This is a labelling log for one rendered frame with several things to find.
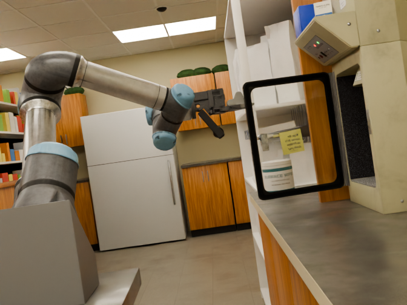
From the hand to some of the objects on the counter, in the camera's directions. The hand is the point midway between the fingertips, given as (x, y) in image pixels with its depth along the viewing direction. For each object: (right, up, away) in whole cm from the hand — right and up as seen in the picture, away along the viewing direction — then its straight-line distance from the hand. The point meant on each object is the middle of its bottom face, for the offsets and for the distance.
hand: (250, 106), depth 162 cm
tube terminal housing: (+47, -31, -14) cm, 58 cm away
